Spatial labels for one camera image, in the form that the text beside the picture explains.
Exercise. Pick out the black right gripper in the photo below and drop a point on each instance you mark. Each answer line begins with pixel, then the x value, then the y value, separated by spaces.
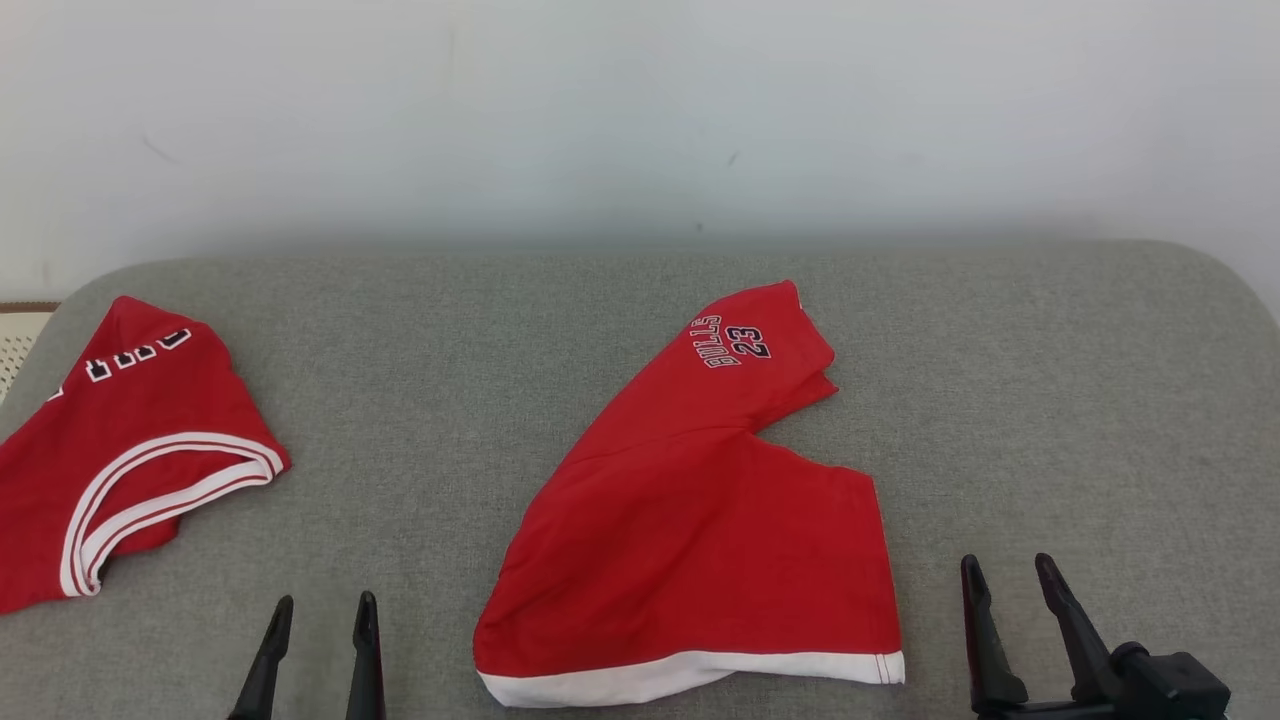
pixel 1050 713

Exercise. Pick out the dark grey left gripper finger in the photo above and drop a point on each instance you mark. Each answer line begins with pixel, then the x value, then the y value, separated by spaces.
pixel 366 670
pixel 262 670

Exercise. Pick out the red basketball jersey white sleeves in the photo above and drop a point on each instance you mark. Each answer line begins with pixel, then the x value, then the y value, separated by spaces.
pixel 130 430

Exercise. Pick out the red basketball shorts white hem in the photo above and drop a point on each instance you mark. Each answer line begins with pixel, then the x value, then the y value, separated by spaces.
pixel 700 540

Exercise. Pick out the cream perforated laundry basket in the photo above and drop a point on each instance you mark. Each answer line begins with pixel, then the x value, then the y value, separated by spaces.
pixel 20 340

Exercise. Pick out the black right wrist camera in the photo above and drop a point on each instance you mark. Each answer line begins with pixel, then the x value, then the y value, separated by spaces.
pixel 1175 690

